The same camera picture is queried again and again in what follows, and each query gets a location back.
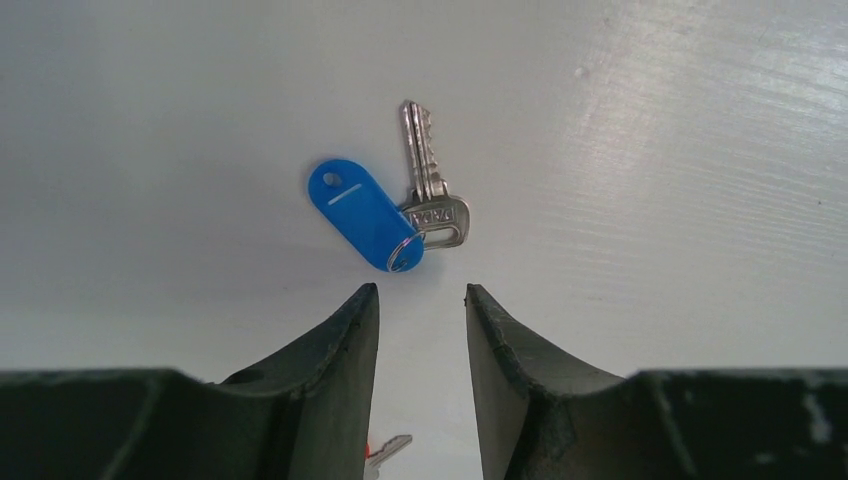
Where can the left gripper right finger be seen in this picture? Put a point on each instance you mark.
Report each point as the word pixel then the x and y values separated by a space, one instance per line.
pixel 543 413

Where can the red capped key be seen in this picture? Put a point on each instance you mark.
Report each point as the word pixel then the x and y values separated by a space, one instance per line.
pixel 374 460

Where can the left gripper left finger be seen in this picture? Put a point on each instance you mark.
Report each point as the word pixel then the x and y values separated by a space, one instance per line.
pixel 300 413

